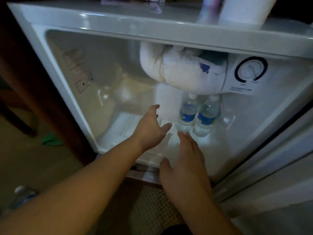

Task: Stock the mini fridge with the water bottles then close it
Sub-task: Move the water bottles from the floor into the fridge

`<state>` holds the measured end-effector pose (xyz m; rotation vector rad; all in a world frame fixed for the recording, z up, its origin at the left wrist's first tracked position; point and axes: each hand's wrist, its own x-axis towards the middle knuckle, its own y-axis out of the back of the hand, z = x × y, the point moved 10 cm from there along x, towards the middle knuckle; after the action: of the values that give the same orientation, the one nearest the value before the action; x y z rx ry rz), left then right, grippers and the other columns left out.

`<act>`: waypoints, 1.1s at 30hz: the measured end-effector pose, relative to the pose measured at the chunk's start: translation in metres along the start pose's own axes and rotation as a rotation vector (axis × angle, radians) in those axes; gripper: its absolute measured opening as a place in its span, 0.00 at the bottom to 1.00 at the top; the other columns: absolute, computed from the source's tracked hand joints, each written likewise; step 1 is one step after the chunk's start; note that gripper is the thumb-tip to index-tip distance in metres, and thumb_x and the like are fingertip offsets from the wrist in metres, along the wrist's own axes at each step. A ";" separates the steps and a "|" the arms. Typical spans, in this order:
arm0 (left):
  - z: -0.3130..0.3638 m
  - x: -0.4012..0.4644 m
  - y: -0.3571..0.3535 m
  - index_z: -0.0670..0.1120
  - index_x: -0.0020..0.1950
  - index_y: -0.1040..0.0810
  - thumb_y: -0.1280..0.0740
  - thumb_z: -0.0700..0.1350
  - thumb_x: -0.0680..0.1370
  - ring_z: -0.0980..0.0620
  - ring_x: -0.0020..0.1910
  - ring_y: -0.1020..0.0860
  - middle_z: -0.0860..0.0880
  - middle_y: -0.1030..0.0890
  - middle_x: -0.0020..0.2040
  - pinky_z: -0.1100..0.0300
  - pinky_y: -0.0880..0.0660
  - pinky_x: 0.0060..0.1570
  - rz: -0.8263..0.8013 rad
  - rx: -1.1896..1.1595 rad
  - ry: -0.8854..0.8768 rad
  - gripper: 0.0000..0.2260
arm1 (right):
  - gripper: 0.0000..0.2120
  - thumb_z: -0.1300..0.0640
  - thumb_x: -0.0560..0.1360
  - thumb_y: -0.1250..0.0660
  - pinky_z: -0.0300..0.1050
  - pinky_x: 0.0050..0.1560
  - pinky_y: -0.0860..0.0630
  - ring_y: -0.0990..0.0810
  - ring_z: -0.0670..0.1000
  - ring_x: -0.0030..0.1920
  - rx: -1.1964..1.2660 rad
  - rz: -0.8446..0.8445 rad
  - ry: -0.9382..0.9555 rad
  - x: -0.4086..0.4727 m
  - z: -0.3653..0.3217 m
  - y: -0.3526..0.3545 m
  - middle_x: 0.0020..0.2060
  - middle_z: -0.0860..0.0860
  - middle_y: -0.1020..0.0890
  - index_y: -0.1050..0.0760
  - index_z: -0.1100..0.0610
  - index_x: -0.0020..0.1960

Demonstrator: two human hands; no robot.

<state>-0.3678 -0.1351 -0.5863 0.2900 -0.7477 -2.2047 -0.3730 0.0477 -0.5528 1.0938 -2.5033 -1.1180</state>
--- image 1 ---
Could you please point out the person's left hand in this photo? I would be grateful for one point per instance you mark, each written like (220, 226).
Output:
(149, 132)

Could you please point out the person's right hand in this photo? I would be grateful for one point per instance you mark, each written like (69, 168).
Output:
(188, 176)

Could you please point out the blue label water bottle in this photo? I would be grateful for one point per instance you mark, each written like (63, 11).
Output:
(187, 115)
(206, 117)

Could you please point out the white mini fridge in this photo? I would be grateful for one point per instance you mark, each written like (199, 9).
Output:
(244, 144)

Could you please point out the group of bottles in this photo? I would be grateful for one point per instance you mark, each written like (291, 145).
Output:
(23, 197)

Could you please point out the person's black trousers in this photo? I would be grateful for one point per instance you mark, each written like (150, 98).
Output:
(176, 230)

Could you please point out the frosted freezer compartment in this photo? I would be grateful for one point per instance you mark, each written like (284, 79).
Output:
(185, 73)

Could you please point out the warning sticker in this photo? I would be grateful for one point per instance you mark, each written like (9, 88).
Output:
(78, 70)

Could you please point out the green plastic bag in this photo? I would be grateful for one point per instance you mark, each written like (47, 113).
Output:
(52, 140)

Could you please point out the temperature control dial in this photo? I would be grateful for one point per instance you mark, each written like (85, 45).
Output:
(250, 70)

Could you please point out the wooden chair with dark cushion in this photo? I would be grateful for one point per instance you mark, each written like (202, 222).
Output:
(22, 124)

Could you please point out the stack of pastel paper cups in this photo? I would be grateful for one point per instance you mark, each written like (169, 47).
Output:
(211, 4)

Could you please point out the white paper towel roll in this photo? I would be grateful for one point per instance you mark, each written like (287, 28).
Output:
(244, 9)

